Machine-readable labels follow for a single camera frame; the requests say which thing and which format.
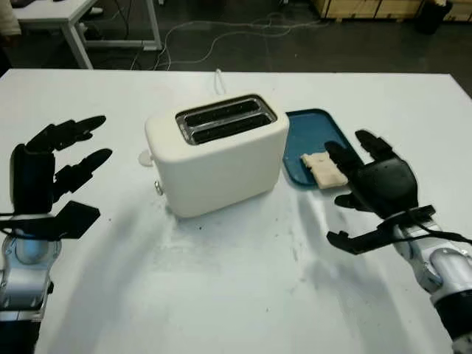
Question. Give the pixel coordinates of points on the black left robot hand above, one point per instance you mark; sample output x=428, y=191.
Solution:
x=33, y=180

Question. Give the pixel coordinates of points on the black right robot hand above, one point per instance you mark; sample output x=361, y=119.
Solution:
x=387, y=188

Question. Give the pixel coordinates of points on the slice of white bread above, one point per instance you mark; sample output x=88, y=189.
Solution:
x=324, y=169

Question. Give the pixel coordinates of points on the white toaster lever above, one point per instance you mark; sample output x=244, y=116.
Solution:
x=145, y=159

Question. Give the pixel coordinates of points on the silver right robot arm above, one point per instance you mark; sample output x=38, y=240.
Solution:
x=446, y=269

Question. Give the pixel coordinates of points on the blue plastic tray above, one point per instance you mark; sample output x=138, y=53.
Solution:
x=309, y=132

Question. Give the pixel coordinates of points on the small silver toaster knob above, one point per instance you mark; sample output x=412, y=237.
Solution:
x=159, y=188

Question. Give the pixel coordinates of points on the cream two-slot toaster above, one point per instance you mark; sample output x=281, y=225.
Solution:
x=221, y=173

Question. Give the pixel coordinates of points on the white desk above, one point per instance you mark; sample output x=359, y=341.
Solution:
x=59, y=9

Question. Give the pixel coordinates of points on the black waste bin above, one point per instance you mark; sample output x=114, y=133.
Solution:
x=431, y=18

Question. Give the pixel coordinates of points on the black laptop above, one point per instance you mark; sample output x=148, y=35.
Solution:
x=26, y=3

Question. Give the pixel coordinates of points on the white shoe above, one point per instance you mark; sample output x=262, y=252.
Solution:
x=96, y=10

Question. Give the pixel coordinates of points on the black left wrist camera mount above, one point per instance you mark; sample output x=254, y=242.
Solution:
x=75, y=219

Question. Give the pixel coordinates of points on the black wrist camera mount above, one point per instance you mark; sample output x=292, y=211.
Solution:
x=354, y=243
x=75, y=219

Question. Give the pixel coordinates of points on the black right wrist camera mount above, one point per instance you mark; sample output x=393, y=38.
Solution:
x=354, y=243

